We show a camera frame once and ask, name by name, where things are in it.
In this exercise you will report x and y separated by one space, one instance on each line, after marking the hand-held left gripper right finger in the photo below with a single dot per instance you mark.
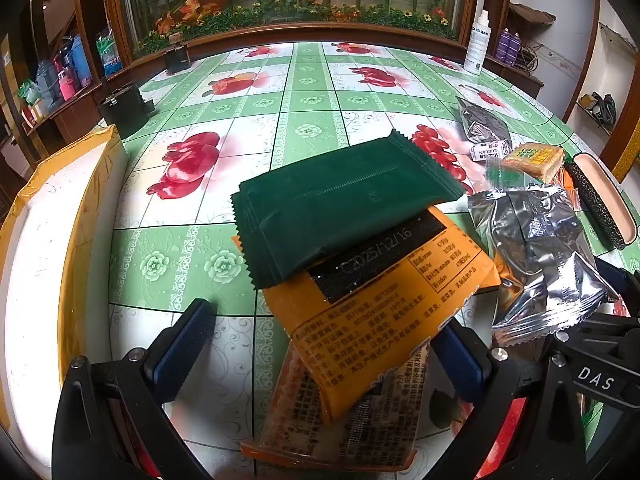
462 360

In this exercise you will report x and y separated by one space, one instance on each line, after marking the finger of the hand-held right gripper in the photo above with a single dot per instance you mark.
590 332
622 285

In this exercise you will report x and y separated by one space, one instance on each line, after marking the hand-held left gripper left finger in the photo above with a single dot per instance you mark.
182 345

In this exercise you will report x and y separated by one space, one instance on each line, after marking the orange packet with black stripe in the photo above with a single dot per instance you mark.
380 320

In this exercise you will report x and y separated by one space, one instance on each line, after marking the silver snack packet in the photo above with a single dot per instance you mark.
530 255

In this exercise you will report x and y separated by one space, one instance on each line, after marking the yellow cardboard box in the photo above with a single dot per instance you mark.
50 270

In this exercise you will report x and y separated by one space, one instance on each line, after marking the clear orange snack packet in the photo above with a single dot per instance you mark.
325 430

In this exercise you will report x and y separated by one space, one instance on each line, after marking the dark green snack packet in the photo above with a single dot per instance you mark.
340 205

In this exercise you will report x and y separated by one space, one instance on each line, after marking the silver foil packet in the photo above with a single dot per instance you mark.
482 120

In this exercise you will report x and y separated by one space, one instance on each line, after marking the dark patterned glasses case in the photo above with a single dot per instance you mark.
600 195

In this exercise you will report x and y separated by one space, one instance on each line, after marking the orange packet with red label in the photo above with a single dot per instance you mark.
570 187

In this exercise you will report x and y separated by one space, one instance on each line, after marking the cracker packet with green label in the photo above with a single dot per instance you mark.
532 160

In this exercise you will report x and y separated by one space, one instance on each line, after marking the white wrapped candy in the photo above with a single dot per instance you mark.
487 152

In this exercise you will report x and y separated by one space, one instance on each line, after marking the large black box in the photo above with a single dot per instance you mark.
122 107

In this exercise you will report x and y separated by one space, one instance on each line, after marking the purple bottle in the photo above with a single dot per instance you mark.
502 47
516 50

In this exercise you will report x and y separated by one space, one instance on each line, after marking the white spray bottle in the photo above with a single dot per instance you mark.
475 45

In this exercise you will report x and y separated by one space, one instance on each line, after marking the pink bottle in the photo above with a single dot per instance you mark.
67 85

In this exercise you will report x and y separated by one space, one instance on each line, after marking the small black box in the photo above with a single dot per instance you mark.
176 59

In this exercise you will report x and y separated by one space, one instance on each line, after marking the green bag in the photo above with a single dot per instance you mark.
29 94

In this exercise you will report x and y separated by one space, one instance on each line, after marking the blue grey jug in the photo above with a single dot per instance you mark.
47 80

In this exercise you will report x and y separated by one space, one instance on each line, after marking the blue thermos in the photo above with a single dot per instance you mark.
80 60

